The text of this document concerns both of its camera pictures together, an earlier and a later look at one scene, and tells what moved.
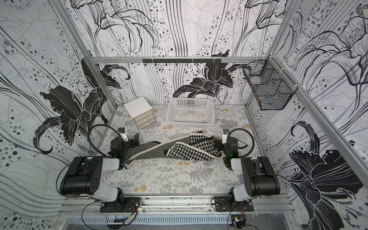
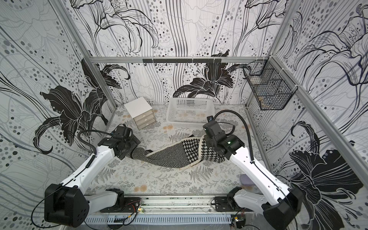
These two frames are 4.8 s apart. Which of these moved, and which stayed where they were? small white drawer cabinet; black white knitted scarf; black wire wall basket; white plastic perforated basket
Moved: black white knitted scarf
Stayed: small white drawer cabinet; white plastic perforated basket; black wire wall basket
